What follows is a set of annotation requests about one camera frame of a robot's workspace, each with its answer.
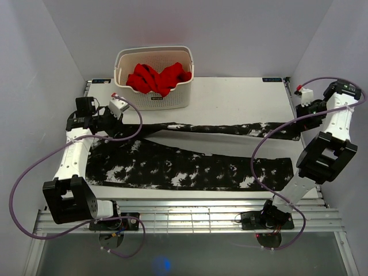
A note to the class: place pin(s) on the black white patterned trousers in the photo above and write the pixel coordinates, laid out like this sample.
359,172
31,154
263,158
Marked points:
142,164

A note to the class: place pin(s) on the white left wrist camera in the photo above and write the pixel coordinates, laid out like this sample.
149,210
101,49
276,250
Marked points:
117,106

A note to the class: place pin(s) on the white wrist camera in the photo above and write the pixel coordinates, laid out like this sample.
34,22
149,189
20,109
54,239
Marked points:
306,95
117,106

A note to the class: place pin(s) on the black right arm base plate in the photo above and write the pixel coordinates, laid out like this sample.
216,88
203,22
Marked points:
255,220

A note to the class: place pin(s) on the aluminium rail frame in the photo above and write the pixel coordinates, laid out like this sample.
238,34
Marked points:
221,216

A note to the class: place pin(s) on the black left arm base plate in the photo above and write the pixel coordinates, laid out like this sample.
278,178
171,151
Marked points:
130,224

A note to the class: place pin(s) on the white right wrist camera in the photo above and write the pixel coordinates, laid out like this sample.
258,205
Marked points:
306,95

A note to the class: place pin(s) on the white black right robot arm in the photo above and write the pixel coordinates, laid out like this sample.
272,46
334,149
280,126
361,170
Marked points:
326,155

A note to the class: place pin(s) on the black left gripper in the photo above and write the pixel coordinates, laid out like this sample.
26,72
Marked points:
117,124

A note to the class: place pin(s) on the cream perforated plastic basket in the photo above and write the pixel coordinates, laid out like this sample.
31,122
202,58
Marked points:
159,58

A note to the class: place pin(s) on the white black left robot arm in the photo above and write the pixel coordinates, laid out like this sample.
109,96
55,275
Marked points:
68,195

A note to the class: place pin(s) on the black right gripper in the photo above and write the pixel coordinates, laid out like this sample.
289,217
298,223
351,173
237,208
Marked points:
307,124

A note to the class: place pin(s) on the red crumpled garment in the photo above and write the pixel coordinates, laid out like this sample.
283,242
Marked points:
145,79

